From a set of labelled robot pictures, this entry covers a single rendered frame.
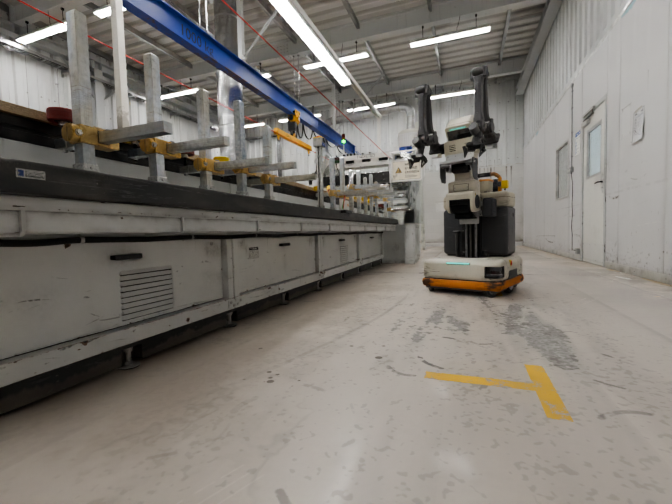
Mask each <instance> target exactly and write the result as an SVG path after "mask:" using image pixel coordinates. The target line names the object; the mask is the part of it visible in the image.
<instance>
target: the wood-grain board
mask: <svg viewBox="0 0 672 504"><path fill-rule="evenodd" d="M0 112H3V113H7V114H11V115H15V116H19V117H23V118H26V119H30V120H34V121H38V122H42V123H46V124H50V125H54V126H58V124H54V123H51V122H49V121H48V120H47V116H46V113H45V112H42V111H38V110H35V109H31V108H27V107H24V106H20V105H17V104H13V103H10V102H6V101H2V100H0ZM58 127H60V126H58ZM196 158H199V155H196V154H195V155H194V156H191V157H188V158H187V159H188V160H192V161H194V160H195V159H196ZM282 184H286V185H290V186H294V187H298V188H302V189H306V190H310V191H314V187H310V186H306V185H303V184H299V183H296V182H286V183H282ZM314 192H317V191H314Z"/></svg>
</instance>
